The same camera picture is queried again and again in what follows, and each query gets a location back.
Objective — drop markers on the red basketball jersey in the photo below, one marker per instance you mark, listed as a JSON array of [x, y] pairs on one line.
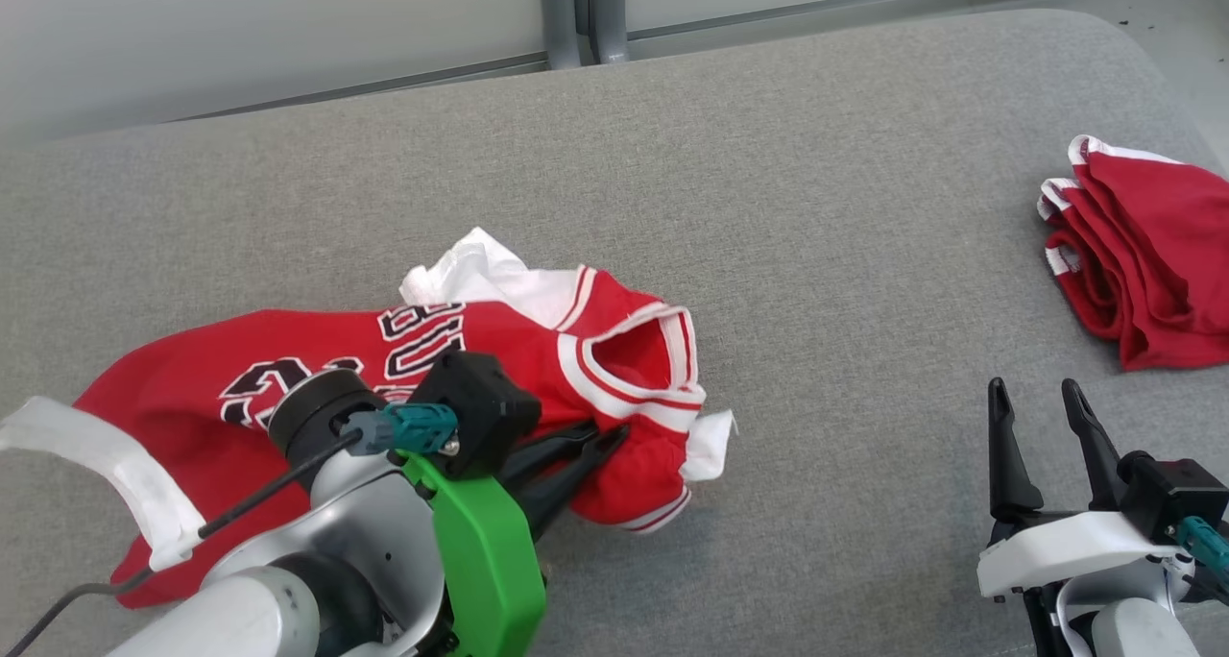
[[192, 369]]

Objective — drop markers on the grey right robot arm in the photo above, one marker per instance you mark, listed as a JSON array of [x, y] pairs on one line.
[[1133, 628]]

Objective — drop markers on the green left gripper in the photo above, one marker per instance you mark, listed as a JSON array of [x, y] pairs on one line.
[[490, 561]]

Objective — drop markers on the teal right camera connector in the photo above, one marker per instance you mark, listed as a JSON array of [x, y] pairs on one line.
[[1208, 547]]

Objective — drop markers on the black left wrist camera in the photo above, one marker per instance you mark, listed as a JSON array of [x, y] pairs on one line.
[[480, 407]]

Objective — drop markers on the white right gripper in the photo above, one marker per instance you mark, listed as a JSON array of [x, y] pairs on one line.
[[1075, 551]]

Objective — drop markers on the teal left camera connector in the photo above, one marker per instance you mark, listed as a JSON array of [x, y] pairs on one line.
[[413, 426]]

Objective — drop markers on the red shorts white stripes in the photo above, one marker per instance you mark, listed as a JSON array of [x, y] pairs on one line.
[[1152, 254]]

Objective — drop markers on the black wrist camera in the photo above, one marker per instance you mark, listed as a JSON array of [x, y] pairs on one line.
[[1171, 494], [480, 407]]

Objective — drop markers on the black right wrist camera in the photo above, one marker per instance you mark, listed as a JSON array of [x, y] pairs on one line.
[[1171, 494]]

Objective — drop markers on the grey partition post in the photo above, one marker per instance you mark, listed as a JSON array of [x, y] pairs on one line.
[[560, 13], [608, 13]]

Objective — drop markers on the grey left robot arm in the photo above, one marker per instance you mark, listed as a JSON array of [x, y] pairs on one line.
[[317, 542]]

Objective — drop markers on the teal camera connector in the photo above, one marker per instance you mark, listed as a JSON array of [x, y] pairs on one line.
[[1208, 547], [413, 426]]

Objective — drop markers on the grey wall base rail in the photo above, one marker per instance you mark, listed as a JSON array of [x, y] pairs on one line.
[[384, 85], [816, 2]]

